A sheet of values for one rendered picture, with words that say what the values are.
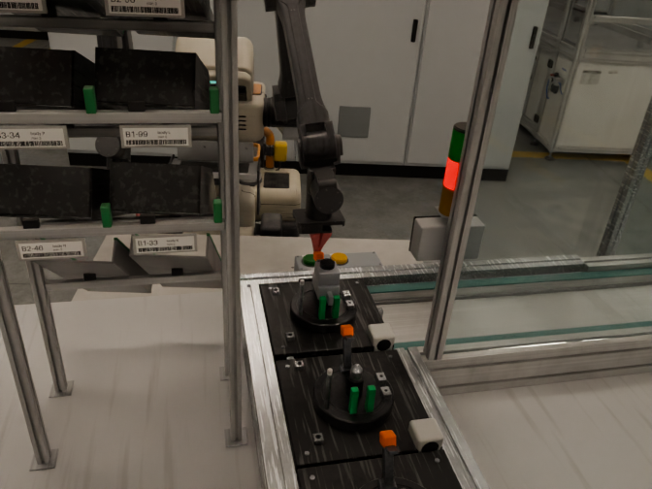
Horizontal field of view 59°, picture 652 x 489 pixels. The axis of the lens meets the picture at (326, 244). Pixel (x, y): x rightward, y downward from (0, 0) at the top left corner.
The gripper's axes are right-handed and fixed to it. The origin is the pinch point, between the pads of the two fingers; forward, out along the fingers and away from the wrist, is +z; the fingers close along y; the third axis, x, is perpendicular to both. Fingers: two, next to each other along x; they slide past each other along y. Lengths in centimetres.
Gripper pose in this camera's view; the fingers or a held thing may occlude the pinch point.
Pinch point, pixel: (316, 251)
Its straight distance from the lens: 127.3
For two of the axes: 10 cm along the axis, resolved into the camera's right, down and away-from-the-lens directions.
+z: -0.6, 8.7, 5.0
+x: -2.2, -5.0, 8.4
